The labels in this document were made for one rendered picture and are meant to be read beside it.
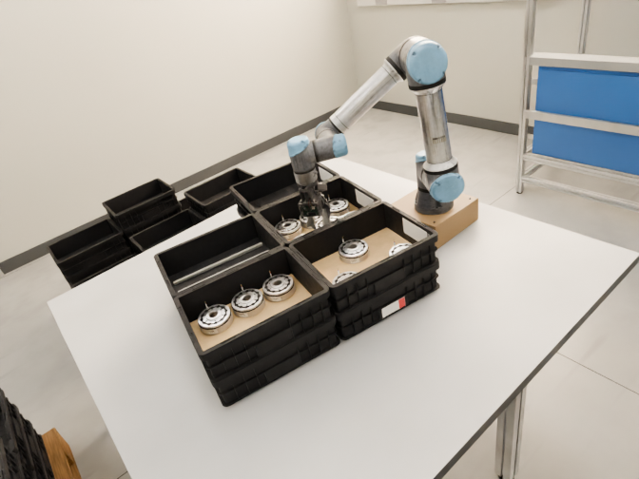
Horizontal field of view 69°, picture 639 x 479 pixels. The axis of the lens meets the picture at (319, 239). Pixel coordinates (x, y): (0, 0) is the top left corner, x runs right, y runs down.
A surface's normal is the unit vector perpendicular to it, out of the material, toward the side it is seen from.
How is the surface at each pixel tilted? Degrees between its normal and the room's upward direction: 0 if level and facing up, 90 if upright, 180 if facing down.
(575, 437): 0
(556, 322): 0
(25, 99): 90
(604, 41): 90
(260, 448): 0
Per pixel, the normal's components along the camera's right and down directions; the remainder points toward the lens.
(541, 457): -0.18, -0.82
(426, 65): 0.05, 0.39
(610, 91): -0.76, 0.47
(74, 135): 0.63, 0.33
